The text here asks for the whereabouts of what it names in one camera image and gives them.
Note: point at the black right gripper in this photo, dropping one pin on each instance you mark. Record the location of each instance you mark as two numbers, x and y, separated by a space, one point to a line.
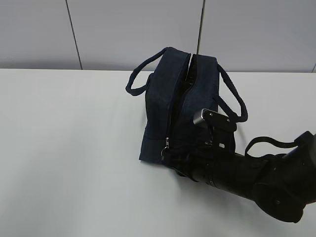
203 160

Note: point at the dark blue lunch bag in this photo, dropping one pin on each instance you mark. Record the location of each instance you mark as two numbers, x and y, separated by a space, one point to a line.
176 85

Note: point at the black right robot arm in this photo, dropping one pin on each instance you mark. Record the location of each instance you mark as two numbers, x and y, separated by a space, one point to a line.
281 185

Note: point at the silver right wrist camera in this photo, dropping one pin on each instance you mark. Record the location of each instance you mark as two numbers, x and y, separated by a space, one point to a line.
220 128

